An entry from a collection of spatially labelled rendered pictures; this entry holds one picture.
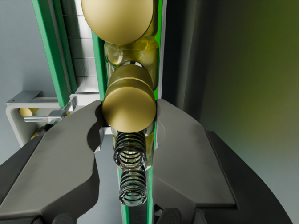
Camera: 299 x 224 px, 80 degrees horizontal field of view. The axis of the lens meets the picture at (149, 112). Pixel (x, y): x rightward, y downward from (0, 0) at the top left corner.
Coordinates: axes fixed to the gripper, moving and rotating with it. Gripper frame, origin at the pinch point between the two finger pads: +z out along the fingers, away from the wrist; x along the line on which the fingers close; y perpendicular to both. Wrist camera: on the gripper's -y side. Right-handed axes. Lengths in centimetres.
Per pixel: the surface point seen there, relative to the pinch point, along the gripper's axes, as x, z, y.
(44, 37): -13.3, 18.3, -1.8
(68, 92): -13.0, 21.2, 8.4
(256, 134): 11.8, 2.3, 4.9
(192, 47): 14.8, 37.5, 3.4
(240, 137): 11.8, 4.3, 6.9
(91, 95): -10.2, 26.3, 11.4
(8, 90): -38, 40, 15
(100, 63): -5.6, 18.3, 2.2
